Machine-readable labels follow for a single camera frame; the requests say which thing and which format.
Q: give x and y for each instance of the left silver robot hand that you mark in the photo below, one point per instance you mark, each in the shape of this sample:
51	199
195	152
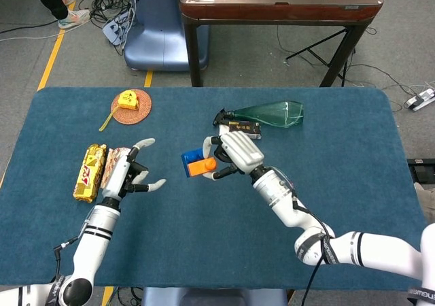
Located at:
115	180

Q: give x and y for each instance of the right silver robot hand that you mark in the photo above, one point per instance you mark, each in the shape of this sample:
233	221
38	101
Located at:
241	149

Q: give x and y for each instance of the orange toy block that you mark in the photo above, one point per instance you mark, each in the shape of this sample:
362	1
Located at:
200	167

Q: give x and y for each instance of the blue toy block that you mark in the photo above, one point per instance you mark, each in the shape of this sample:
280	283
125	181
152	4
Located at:
190	160

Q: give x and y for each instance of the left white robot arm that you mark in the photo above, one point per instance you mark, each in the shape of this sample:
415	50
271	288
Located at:
95	231

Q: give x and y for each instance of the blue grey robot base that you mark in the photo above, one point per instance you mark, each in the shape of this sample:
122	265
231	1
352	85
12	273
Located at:
156	30

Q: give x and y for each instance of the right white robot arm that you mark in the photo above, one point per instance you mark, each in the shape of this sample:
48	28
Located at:
282	190

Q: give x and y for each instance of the white red-patterned snack package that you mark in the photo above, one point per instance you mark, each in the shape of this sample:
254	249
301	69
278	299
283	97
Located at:
110	163

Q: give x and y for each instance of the black and white small carton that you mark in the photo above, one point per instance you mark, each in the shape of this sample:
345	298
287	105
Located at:
249	128

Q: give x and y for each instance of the yellow snack package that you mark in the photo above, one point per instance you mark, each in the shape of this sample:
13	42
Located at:
89	173

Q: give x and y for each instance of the green transparent spray bottle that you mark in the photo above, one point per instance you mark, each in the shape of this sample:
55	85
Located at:
272	114

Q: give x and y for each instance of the round woven orange coaster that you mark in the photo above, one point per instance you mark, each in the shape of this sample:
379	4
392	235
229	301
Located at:
142	112

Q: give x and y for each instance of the yellow tape measure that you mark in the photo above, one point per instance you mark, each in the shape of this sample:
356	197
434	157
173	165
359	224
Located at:
127	99

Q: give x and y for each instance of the blue felt table cover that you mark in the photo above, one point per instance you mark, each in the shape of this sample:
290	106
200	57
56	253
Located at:
204	224

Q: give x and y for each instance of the brown mahjong table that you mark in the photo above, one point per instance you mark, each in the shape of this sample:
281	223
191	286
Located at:
272	12

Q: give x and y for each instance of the grey blue robot torso base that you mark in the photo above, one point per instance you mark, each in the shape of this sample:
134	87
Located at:
214	297

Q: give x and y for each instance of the white blue power strip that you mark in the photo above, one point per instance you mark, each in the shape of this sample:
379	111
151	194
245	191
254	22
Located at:
115	29

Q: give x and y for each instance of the white sneaker with orange accents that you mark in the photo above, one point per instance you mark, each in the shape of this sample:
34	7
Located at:
74	18

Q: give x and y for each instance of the black flat device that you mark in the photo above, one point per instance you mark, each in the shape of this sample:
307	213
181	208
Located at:
421	170

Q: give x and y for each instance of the white power strip with plugs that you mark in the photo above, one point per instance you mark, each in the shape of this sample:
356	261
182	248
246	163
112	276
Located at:
419	98

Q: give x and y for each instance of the brown fabric object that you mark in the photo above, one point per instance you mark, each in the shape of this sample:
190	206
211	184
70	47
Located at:
426	197

